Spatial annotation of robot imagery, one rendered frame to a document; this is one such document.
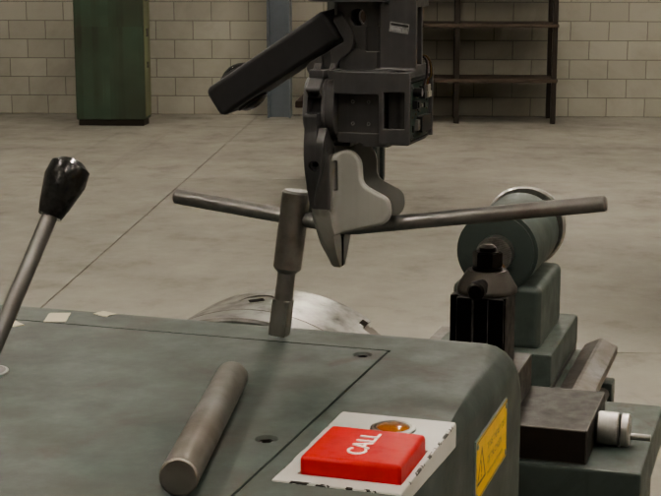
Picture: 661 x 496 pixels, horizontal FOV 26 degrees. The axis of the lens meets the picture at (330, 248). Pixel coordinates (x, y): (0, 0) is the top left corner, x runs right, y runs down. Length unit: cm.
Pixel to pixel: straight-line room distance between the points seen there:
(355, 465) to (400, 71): 34
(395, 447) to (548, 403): 111
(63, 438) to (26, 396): 10
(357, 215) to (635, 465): 88
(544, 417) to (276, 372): 89
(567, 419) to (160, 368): 92
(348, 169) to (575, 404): 94
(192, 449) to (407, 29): 38
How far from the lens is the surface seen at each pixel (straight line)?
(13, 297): 106
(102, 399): 98
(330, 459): 82
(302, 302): 133
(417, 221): 107
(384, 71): 104
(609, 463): 187
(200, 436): 83
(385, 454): 83
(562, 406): 193
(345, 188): 106
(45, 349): 111
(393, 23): 104
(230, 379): 94
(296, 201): 109
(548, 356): 238
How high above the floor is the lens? 154
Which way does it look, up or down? 11 degrees down
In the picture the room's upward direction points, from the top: straight up
